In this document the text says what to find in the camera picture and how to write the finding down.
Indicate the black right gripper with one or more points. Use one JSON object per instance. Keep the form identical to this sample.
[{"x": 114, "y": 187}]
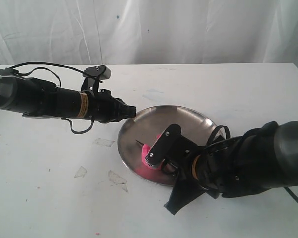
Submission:
[{"x": 177, "y": 154}]

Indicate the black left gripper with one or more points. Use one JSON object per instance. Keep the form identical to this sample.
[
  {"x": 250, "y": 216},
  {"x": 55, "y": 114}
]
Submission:
[{"x": 104, "y": 108}]

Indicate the pink dough piece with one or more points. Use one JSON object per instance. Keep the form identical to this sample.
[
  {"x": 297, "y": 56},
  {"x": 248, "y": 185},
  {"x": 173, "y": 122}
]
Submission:
[{"x": 145, "y": 149}]

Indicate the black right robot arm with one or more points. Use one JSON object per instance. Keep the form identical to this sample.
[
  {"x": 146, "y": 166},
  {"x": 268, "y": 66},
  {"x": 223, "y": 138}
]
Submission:
[{"x": 229, "y": 167}]

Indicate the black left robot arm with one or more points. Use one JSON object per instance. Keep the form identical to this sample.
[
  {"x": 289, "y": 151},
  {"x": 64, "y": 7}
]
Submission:
[{"x": 39, "y": 98}]

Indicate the clear tape piece upper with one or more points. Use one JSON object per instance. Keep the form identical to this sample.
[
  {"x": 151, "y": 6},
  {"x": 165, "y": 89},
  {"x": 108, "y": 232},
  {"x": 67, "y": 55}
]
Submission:
[{"x": 103, "y": 142}]

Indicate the clear tape piece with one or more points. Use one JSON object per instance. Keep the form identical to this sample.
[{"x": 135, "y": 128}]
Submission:
[
  {"x": 81, "y": 173},
  {"x": 118, "y": 180},
  {"x": 103, "y": 142}
]

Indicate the round steel plate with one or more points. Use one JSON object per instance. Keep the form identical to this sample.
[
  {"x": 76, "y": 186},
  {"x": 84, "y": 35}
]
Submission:
[{"x": 150, "y": 122}]

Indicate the clear tape piece lower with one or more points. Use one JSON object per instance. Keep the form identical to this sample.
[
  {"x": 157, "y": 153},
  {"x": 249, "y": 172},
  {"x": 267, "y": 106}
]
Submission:
[{"x": 118, "y": 180}]

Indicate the clear tape piece left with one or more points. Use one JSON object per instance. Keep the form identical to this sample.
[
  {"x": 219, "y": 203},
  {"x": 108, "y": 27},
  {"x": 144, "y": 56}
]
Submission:
[{"x": 81, "y": 173}]

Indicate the white backdrop curtain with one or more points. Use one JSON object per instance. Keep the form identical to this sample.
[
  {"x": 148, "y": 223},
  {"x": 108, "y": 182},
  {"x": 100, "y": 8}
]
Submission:
[{"x": 148, "y": 31}]

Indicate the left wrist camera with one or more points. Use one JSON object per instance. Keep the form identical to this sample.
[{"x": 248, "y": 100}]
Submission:
[{"x": 93, "y": 76}]

